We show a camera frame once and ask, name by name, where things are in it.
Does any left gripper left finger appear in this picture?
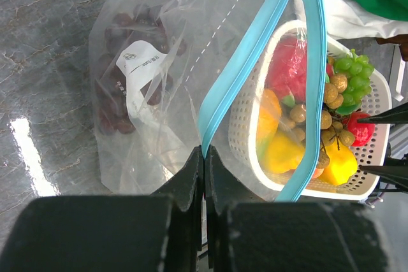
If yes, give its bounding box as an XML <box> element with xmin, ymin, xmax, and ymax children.
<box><xmin>1</xmin><ymin>147</ymin><xmax>203</xmax><ymax>271</ymax></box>

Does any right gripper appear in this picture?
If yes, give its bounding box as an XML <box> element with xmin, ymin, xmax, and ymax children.
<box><xmin>358</xmin><ymin>103</ymin><xmax>408</xmax><ymax>204</ymax></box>

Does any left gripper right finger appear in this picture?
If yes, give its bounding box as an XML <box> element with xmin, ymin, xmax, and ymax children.
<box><xmin>204</xmin><ymin>147</ymin><xmax>391</xmax><ymax>271</ymax></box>

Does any brown longan bunch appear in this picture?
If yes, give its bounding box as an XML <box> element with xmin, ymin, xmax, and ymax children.
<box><xmin>280</xmin><ymin>57</ymin><xmax>356</xmax><ymax>169</ymax></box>

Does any clear zip top bag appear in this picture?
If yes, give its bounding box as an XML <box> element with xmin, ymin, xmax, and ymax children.
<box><xmin>96</xmin><ymin>0</ymin><xmax>328</xmax><ymax>201</ymax></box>

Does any dark purple grape bunch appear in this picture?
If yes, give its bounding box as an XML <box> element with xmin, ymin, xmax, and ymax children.
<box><xmin>90</xmin><ymin>3</ymin><xmax>187</xmax><ymax>136</ymax></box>

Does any red pomegranate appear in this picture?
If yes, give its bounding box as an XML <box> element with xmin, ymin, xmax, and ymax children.
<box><xmin>346</xmin><ymin>111</ymin><xmax>375</xmax><ymax>147</ymax></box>

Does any yellow bell pepper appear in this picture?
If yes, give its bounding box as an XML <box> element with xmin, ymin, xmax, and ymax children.
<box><xmin>318</xmin><ymin>143</ymin><xmax>358</xmax><ymax>186</ymax></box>

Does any green grape bunch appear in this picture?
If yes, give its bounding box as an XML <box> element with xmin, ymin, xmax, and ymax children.
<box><xmin>332</xmin><ymin>49</ymin><xmax>374</xmax><ymax>107</ymax></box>

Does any yellow lemon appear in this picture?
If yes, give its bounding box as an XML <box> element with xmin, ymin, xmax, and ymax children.
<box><xmin>261</xmin><ymin>131</ymin><xmax>305</xmax><ymax>173</ymax></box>

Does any white plastic basket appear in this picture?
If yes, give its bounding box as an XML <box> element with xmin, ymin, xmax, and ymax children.
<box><xmin>228</xmin><ymin>20</ymin><xmax>390</xmax><ymax>201</ymax></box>

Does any orange green mango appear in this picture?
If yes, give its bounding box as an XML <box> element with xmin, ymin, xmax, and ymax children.
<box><xmin>256</xmin><ymin>89</ymin><xmax>282</xmax><ymax>158</ymax></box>

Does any pink dragon fruit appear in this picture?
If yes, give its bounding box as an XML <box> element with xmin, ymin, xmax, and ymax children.
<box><xmin>265</xmin><ymin>36</ymin><xmax>335</xmax><ymax>107</ymax></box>

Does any white garment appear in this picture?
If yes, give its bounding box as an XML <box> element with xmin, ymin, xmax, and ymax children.
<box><xmin>293</xmin><ymin>0</ymin><xmax>408</xmax><ymax>40</ymax></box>

